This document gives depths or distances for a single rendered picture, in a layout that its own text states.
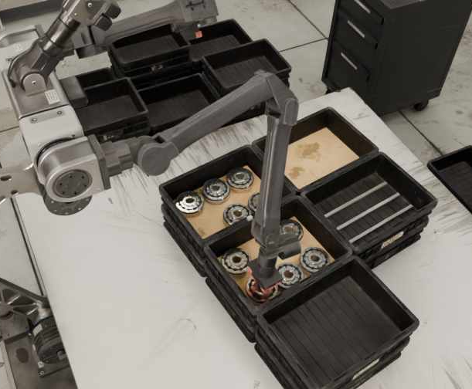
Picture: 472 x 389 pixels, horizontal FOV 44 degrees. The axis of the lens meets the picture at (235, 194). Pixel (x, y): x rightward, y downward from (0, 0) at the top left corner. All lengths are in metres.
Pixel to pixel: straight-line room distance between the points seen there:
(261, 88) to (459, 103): 2.74
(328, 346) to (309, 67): 2.61
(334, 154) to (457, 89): 2.01
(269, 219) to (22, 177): 0.75
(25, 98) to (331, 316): 1.11
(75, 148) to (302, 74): 2.82
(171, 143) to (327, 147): 1.06
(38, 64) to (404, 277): 1.43
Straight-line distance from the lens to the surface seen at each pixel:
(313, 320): 1.88
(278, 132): 1.55
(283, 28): 4.47
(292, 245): 1.71
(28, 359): 2.56
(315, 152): 2.33
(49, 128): 1.43
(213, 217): 2.08
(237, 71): 3.23
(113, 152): 1.39
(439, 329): 2.13
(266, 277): 1.76
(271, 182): 1.59
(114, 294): 2.08
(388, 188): 2.27
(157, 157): 1.41
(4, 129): 3.81
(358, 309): 1.93
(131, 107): 3.03
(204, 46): 3.60
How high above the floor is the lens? 2.47
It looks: 50 degrees down
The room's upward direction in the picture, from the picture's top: 3 degrees clockwise
